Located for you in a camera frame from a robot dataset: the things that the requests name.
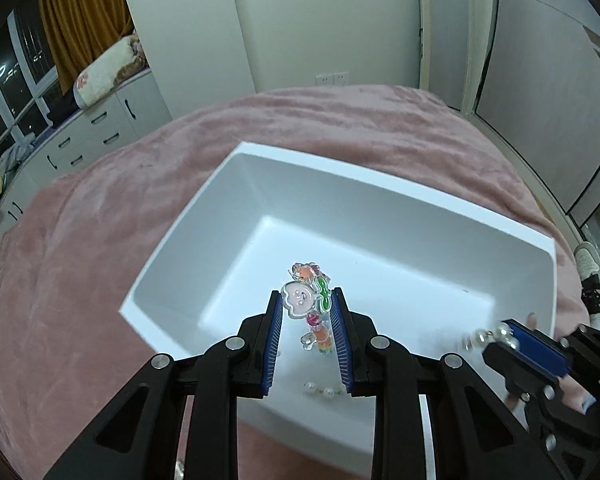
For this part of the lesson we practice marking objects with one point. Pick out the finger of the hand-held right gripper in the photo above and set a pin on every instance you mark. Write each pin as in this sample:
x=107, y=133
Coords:
x=510, y=366
x=535, y=352

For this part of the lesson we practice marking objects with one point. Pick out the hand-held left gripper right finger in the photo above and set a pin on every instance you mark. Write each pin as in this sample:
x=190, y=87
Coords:
x=341, y=345

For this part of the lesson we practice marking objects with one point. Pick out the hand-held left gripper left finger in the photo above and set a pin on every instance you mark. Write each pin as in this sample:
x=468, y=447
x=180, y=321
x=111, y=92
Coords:
x=272, y=345

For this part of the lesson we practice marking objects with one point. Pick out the white plastic box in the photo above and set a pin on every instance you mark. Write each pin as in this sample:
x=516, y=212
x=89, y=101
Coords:
x=360, y=240

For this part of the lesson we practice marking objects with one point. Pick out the person's right hand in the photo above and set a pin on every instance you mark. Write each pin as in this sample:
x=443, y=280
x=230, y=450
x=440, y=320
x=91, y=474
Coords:
x=572, y=391

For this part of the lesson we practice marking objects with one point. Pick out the white sneaker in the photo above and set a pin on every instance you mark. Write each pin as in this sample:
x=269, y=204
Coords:
x=590, y=260

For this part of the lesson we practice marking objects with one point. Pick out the pink fleece blanket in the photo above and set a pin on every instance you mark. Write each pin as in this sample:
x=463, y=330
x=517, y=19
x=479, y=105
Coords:
x=105, y=240

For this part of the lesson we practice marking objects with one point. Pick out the white wardrobe door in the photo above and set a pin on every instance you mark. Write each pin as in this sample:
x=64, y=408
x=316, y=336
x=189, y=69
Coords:
x=555, y=100

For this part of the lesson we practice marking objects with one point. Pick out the white drawer cabinet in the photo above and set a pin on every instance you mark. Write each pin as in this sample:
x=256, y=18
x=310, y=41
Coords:
x=90, y=130

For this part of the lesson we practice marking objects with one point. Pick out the rolled floral blanket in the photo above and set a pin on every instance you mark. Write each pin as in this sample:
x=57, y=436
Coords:
x=107, y=72

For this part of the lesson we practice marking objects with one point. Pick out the grey crumpled clothing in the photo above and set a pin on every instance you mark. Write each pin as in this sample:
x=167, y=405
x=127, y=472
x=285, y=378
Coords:
x=15, y=152

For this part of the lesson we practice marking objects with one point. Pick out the window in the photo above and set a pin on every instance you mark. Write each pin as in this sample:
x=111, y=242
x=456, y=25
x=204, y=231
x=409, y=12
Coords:
x=15, y=80

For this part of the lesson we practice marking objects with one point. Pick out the yellow curtain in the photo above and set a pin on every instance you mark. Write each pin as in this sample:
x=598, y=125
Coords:
x=85, y=15

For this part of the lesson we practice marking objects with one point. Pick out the white wall socket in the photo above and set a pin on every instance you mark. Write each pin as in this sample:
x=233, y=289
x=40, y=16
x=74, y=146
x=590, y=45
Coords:
x=340, y=78
x=322, y=79

